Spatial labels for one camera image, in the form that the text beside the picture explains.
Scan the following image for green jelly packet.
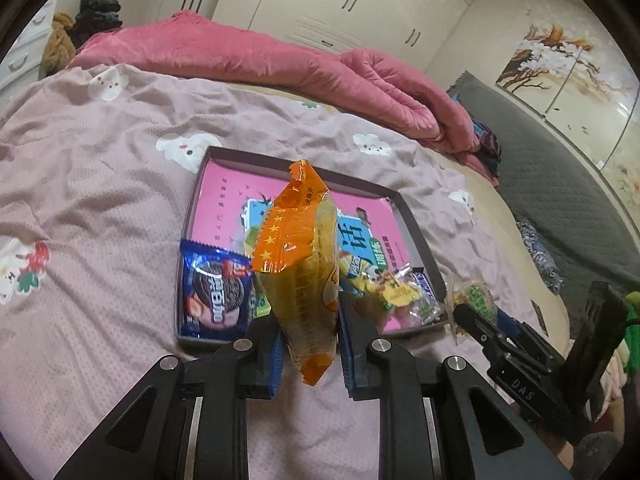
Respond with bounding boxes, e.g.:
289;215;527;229
243;226;271;318

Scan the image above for clear crispy snack packet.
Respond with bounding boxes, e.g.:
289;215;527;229
445;270;498;346

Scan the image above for blue Oreo packet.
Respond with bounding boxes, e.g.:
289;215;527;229
178;240;254;342

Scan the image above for clear nut candy packet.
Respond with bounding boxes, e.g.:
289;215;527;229
394;276;444;330

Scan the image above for yellow long snack packet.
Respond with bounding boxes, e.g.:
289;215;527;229
338;252;420;326

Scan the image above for Snickers bar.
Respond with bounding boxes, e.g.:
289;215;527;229
412;269;438;304

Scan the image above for orange rice cracker packet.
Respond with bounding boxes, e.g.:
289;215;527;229
252;160;340;386

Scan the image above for dark patterned pillow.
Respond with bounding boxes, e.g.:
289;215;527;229
516;218;565;296

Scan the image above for dark shallow box tray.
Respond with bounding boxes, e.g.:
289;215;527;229
176;147;446;355

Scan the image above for grey padded headboard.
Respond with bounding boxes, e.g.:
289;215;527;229
449;72;639;337

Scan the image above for pink Chinese workbook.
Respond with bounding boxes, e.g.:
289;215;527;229
188;158;419;334

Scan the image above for folded colourful clothes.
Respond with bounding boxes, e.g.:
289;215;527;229
471;116;502;178

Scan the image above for lilac patterned bedspread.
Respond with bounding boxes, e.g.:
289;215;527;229
1;65;570;479

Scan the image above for pink quilt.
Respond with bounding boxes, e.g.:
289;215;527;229
70;11;498;184

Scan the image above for white wardrobe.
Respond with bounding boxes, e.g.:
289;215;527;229
213;0;473;70

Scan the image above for brown knitted blanket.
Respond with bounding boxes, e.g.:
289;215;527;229
41;12;76;76

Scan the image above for white drawer cabinet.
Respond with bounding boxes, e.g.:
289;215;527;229
0;0;56;99

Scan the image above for pile of dark clothes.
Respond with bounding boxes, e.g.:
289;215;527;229
68;0;122;48

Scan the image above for floral wall painting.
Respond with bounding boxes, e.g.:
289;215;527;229
496;11;639;221

